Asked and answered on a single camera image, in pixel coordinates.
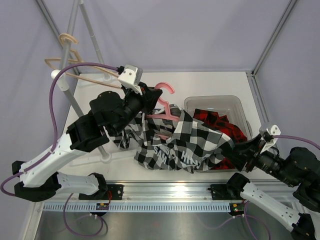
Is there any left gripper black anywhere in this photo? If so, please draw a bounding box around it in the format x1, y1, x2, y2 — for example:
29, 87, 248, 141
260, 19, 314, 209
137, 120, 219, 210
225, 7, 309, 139
110, 82, 162, 136

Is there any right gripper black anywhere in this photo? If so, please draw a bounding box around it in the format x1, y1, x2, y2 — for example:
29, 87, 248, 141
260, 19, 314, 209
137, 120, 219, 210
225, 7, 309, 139
221, 132, 299, 186

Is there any pink plastic hanger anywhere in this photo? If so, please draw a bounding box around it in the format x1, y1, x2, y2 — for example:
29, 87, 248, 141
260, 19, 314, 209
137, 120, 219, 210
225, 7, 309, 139
147, 81, 182, 141

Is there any grey black plaid shirt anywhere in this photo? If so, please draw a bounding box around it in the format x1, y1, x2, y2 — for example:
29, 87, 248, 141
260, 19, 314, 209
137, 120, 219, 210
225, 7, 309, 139
113, 104, 235, 174

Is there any red black plaid shirt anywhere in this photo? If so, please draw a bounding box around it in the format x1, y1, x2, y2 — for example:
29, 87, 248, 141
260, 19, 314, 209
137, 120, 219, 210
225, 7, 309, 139
190, 108, 248, 172

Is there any beige plastic hanger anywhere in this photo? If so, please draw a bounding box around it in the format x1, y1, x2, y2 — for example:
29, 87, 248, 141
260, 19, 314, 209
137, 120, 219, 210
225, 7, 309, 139
44, 32, 123, 90

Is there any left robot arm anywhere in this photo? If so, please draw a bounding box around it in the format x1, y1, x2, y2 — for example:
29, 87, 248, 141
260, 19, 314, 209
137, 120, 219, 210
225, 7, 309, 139
12, 82, 163, 202

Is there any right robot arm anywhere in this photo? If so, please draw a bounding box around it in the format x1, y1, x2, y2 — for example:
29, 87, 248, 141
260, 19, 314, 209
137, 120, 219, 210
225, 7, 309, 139
222, 135, 320, 240

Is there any clear plastic bin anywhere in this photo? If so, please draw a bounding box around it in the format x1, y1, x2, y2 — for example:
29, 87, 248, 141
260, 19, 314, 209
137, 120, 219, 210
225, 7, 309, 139
183, 94, 252, 173

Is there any grey clothes rack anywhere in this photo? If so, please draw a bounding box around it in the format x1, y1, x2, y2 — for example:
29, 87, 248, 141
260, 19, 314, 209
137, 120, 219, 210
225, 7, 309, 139
49, 0, 138, 167

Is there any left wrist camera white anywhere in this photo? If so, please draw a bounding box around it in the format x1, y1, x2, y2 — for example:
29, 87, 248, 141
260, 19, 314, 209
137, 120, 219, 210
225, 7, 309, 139
118, 64, 143, 95

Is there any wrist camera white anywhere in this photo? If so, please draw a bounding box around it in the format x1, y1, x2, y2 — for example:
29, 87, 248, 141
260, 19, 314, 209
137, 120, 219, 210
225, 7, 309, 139
118, 64, 143, 95
259, 122, 281, 153

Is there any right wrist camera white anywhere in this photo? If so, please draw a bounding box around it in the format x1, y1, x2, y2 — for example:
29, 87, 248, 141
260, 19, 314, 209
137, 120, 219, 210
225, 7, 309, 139
259, 122, 281, 153

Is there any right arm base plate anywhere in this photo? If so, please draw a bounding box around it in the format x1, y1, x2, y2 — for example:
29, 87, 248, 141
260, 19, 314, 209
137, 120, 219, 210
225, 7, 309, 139
207, 184, 242, 201

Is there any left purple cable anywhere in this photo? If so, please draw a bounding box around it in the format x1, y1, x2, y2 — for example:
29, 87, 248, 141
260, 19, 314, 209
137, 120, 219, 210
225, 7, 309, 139
0, 62, 125, 237

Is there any aluminium front rail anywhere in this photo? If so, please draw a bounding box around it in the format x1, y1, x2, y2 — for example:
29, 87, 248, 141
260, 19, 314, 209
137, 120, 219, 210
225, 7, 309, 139
31, 181, 305, 203

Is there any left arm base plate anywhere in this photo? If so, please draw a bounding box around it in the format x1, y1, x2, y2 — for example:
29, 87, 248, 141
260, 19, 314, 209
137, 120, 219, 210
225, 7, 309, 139
78, 183, 125, 217

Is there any slotted cable duct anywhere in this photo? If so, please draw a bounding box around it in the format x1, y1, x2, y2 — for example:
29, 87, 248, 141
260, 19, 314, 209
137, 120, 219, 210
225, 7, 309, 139
43, 202, 231, 213

